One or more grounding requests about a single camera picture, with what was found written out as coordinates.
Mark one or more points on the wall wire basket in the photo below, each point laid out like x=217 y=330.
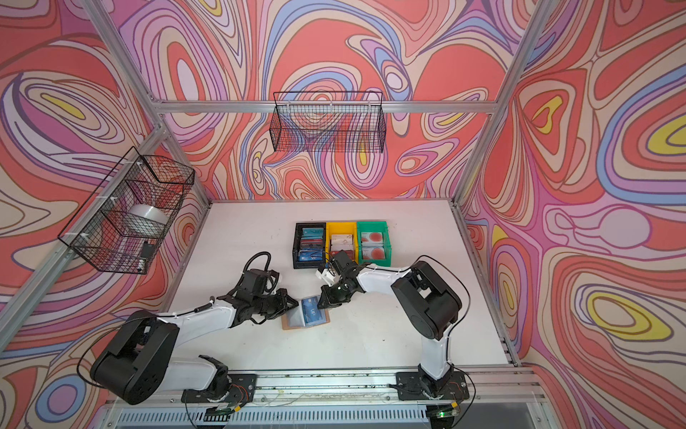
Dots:
x=142 y=198
x=321 y=121

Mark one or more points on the left wall wire basket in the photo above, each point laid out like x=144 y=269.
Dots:
x=142 y=198

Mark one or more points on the green plastic bin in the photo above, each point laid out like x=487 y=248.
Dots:
x=374 y=243

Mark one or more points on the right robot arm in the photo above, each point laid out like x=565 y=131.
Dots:
x=430 y=304

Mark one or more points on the aluminium front rail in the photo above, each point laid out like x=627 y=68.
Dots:
x=369 y=388

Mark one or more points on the blue credit card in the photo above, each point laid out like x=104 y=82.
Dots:
x=313 y=316

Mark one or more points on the black plastic bin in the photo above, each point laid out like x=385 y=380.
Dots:
x=308 y=245

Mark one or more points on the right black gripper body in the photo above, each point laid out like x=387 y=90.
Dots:
x=341 y=293

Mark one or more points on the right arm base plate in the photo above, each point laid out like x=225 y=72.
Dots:
x=431 y=386

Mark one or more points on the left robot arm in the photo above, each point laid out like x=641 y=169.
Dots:
x=139 y=359

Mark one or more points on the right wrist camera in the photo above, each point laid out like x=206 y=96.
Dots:
x=327 y=275

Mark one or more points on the back wall wire basket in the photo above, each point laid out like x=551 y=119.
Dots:
x=321 y=121

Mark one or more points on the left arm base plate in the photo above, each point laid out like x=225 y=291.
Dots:
x=233 y=389

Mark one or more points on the yellow plastic bin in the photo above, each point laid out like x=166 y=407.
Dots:
x=341 y=237

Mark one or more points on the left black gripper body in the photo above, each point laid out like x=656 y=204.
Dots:
x=266 y=305

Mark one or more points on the tan leather card holder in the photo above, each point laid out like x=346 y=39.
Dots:
x=293 y=320

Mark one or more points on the white tape roll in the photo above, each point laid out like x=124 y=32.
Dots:
x=146 y=221

